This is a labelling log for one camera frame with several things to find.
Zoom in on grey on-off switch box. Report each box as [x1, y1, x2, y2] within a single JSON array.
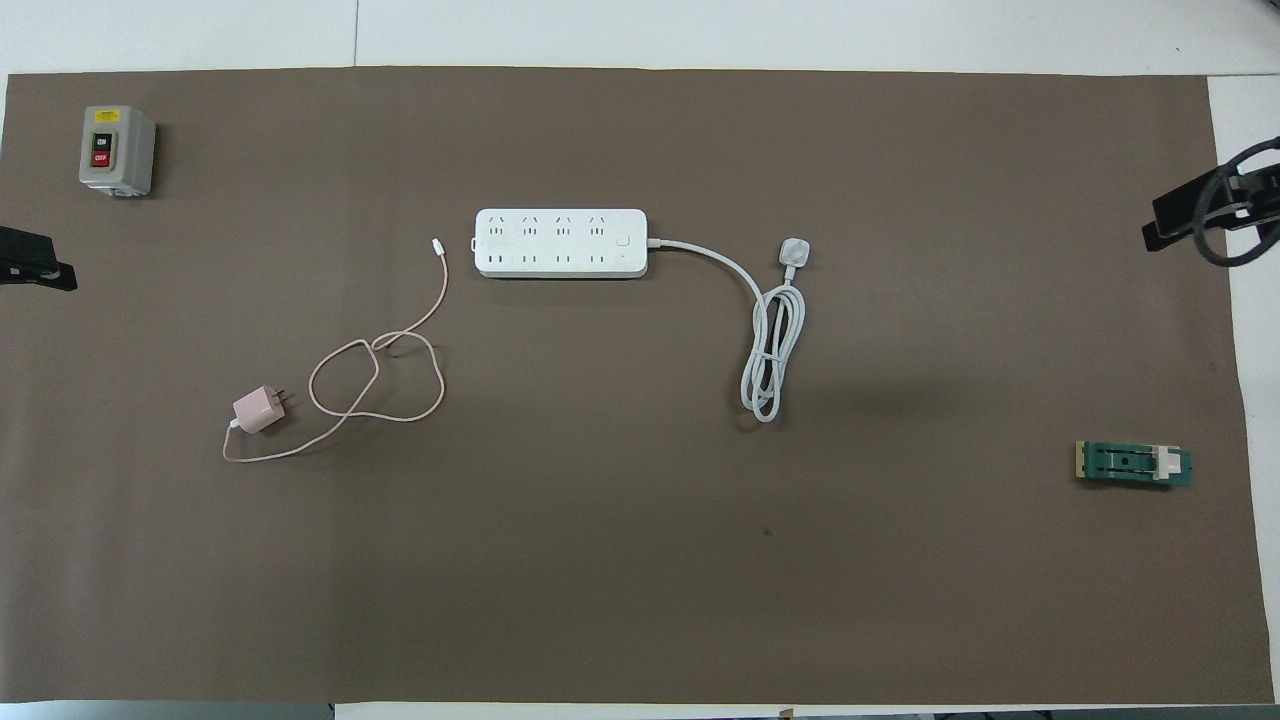
[[78, 104, 159, 199]]

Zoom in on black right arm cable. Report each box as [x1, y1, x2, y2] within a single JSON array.
[[1192, 139, 1280, 270]]

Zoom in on brown table mat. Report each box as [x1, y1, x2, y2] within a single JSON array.
[[0, 66, 1277, 707]]

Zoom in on white power strip with cord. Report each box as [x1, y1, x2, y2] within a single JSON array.
[[473, 206, 812, 425]]

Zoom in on pink charging cable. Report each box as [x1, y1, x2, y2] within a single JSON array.
[[221, 236, 450, 465]]

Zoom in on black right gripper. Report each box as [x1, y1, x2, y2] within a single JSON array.
[[1142, 165, 1280, 253]]

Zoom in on green knife switch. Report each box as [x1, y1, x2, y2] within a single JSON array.
[[1074, 439, 1195, 492]]

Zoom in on pink plug charger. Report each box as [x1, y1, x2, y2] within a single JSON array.
[[229, 384, 294, 437]]

